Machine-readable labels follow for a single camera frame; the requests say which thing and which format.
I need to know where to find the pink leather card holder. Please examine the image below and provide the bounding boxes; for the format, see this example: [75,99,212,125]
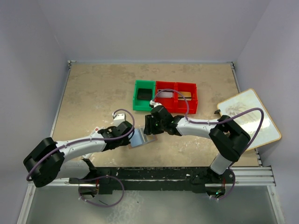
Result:
[128,126,157,149]

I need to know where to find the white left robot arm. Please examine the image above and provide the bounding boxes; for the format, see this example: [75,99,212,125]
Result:
[23,121,134,188]

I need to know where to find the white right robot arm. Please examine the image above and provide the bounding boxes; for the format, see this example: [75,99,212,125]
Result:
[143,105,251,182]

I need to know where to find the silver magnetic stripe cards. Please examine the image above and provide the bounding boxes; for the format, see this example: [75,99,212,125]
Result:
[157,90,174,98]

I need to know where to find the black VIP cards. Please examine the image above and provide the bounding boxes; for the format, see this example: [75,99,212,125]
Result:
[136,88,152,101]

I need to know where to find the gold magnetic stripe cards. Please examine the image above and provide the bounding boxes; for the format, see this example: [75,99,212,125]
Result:
[178,91,192,101]

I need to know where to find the red plastic bin middle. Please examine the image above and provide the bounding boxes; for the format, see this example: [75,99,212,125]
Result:
[154,81,178,113]

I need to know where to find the red plastic bin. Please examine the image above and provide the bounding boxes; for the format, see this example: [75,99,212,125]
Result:
[175,82,198,114]
[154,81,178,113]

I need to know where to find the red plastic bin right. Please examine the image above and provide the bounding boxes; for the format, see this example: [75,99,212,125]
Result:
[175,82,198,114]

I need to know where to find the green plastic bin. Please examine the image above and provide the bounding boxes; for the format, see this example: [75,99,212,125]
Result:
[133,80,156,112]

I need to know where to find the yellow framed whiteboard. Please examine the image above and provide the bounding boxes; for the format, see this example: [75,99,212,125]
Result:
[217,89,281,150]

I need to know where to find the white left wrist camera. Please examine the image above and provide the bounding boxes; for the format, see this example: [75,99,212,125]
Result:
[112,113,126,126]

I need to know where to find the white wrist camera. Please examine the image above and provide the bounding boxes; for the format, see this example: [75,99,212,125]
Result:
[112,113,126,126]
[149,100,162,109]

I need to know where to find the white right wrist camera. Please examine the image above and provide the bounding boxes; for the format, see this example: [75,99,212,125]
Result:
[149,100,162,109]

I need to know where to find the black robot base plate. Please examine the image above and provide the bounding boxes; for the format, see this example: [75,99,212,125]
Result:
[69,159,235,195]

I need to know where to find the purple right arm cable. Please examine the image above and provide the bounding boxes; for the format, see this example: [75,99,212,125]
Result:
[149,88,265,201]

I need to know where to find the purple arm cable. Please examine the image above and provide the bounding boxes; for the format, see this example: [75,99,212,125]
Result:
[149,88,265,201]
[26,109,135,208]

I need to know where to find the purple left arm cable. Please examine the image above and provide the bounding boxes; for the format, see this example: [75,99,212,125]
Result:
[26,109,135,208]

